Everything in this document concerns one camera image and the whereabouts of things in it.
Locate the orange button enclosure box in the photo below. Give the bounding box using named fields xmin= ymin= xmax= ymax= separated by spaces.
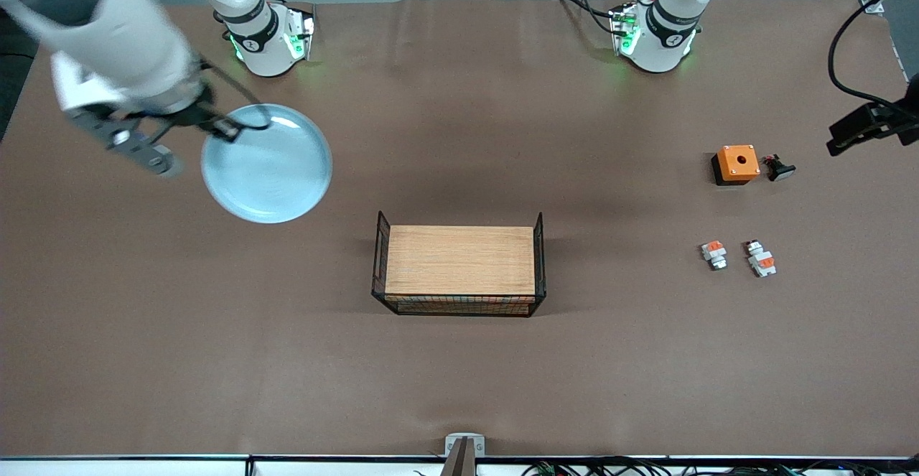
xmin=711 ymin=144 xmax=761 ymax=187

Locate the black arm base cable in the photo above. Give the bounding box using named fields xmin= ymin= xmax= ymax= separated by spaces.
xmin=553 ymin=0 xmax=620 ymax=36

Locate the white table edge rail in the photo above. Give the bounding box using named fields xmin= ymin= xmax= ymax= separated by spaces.
xmin=0 ymin=456 xmax=919 ymax=476

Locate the grey metal bracket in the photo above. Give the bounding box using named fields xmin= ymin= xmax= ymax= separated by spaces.
xmin=444 ymin=433 xmax=486 ymax=459

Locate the brown table cover mat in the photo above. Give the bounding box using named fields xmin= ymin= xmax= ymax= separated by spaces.
xmin=0 ymin=0 xmax=919 ymax=459

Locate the light blue plate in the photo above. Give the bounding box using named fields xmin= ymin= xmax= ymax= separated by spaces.
xmin=200 ymin=103 xmax=334 ymax=225

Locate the black push button head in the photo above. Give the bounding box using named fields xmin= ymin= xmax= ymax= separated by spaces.
xmin=762 ymin=153 xmax=797 ymax=182

